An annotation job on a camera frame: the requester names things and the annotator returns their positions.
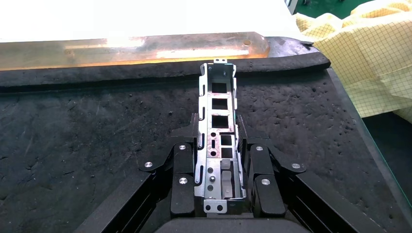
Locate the silver metal bracket part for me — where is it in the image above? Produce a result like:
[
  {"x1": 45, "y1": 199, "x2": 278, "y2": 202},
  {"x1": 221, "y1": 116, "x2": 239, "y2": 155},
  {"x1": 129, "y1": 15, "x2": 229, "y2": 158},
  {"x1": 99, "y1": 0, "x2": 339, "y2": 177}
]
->
[{"x1": 193, "y1": 58, "x2": 247, "y2": 215}]

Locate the yellow checked garment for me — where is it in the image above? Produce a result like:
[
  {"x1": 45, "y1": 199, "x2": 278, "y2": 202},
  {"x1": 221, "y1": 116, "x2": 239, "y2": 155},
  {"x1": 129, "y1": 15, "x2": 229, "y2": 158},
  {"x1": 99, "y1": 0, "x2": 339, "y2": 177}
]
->
[{"x1": 295, "y1": 0, "x2": 412, "y2": 125}]

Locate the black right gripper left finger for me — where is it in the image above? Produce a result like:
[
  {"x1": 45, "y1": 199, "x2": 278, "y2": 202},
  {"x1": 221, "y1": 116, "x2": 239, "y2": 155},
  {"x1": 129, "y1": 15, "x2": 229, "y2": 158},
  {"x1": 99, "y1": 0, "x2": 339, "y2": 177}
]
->
[{"x1": 139, "y1": 113, "x2": 200, "y2": 217}]

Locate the dark smooth mat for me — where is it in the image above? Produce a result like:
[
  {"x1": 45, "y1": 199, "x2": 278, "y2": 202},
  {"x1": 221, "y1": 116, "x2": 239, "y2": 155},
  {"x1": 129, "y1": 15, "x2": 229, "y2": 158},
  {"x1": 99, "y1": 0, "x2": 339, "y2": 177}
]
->
[{"x1": 362, "y1": 111, "x2": 412, "y2": 206}]

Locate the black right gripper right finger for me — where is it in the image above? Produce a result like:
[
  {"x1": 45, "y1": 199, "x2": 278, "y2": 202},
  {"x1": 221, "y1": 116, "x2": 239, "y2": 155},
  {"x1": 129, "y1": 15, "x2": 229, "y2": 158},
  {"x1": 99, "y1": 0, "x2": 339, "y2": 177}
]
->
[{"x1": 237, "y1": 115, "x2": 307, "y2": 218}]

